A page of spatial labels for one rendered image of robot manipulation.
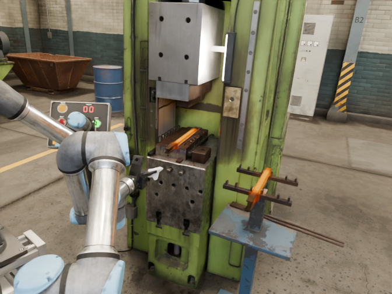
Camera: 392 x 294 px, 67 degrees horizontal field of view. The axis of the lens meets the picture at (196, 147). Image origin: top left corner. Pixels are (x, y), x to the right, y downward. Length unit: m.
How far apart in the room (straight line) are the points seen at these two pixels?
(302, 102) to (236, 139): 5.16
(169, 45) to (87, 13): 8.39
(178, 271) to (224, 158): 0.84
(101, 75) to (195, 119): 4.25
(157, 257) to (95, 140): 1.35
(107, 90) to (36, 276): 5.57
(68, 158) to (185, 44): 0.90
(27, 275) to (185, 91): 1.15
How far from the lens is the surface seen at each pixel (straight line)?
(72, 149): 1.03
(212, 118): 2.16
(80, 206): 1.27
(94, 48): 9.91
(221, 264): 2.27
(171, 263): 2.18
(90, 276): 0.87
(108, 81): 6.26
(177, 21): 1.66
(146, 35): 1.90
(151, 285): 2.26
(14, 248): 1.39
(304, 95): 6.86
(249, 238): 1.52
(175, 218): 1.92
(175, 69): 1.67
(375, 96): 7.53
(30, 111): 1.25
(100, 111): 1.89
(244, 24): 1.70
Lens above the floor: 1.63
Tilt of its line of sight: 21 degrees down
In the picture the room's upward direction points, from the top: 4 degrees clockwise
